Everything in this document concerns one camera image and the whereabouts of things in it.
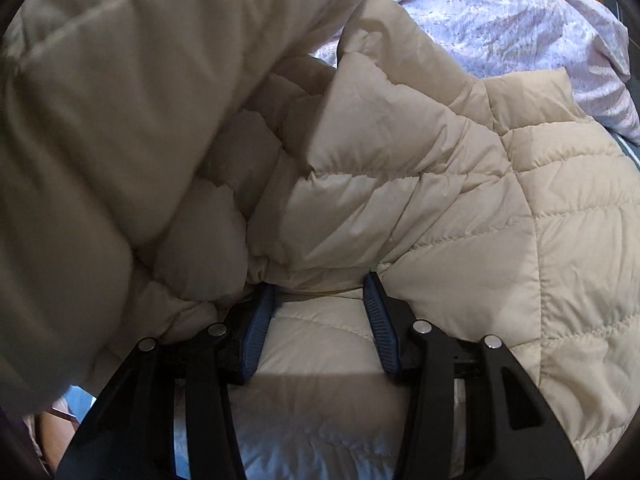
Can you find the cream quilted down jacket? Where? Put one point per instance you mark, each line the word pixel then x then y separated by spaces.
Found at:
pixel 161 158

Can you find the blue white striped bedsheet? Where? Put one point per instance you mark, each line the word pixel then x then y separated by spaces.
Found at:
pixel 79 401

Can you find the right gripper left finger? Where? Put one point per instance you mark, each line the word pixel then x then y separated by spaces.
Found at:
pixel 163 390

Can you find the lilac floral duvet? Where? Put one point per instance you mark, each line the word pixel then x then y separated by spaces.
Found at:
pixel 490 38

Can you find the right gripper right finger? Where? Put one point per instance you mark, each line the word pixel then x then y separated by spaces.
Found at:
pixel 510 431

